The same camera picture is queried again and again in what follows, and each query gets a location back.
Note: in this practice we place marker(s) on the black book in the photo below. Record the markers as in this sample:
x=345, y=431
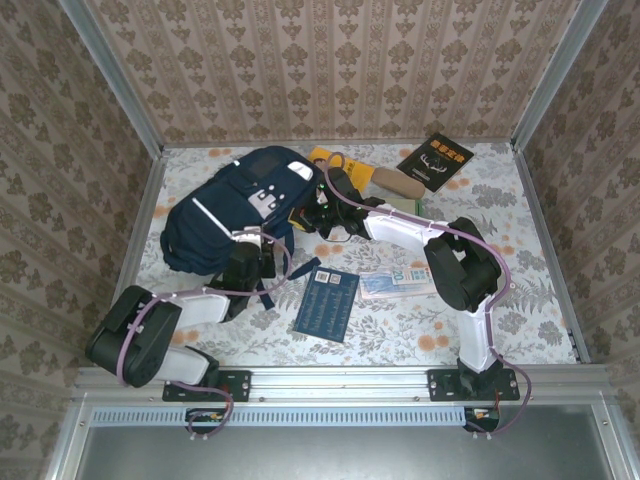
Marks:
x=435, y=160

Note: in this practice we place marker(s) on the green notebook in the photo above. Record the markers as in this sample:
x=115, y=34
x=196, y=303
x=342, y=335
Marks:
x=405, y=206

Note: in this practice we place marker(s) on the aluminium mounting rail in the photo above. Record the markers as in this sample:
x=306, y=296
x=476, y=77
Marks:
x=340, y=382

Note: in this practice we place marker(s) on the floral table cover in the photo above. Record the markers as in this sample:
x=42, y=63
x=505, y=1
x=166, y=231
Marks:
x=400, y=340

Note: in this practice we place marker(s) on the navy blue backpack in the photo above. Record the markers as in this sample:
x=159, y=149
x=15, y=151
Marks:
x=210, y=225

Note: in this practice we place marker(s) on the tan pencil case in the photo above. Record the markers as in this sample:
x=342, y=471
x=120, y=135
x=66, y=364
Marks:
x=400, y=182

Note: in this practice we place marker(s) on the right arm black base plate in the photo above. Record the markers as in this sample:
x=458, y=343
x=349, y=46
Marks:
x=440, y=385

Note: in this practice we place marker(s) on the grey metal sheet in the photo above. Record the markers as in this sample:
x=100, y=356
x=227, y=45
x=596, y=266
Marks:
x=350, y=452

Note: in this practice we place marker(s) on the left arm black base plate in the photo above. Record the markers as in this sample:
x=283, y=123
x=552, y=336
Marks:
x=240, y=385

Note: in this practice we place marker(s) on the aluminium frame post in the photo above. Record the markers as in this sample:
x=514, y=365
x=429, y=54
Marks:
x=555, y=80
x=115, y=80

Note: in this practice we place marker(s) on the yellow book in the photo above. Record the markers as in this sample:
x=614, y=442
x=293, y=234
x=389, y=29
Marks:
x=360, y=175

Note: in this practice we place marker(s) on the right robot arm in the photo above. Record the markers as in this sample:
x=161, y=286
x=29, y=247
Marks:
x=400, y=232

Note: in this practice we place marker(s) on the blue book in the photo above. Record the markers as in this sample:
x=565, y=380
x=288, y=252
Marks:
x=325, y=305

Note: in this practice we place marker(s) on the black connector box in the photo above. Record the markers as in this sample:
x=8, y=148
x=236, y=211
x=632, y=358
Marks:
x=482, y=417
x=210, y=417

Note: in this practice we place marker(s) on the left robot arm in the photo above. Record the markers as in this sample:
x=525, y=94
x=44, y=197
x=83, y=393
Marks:
x=195, y=310

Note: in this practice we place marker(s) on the clear plastic pen pack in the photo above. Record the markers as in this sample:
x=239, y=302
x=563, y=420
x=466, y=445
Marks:
x=395, y=285

